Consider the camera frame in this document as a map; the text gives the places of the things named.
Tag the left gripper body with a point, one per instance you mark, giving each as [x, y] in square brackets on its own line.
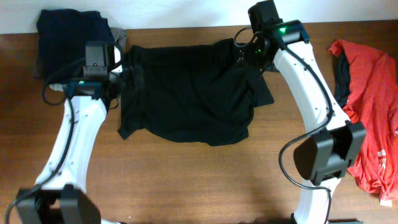
[115, 76]

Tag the red t-shirt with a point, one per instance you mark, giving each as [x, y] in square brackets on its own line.
[373, 102]

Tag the folded grey garment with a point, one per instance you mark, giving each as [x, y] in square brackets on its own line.
[120, 37]

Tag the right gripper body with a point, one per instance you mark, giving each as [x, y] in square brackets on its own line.
[263, 61]

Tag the black polo shirt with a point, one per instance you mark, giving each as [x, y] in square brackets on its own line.
[200, 93]

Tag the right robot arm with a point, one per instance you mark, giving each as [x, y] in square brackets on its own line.
[316, 161]

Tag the folded navy blue garment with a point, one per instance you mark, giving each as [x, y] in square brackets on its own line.
[63, 34]

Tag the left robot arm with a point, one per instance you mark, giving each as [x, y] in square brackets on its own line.
[89, 86]

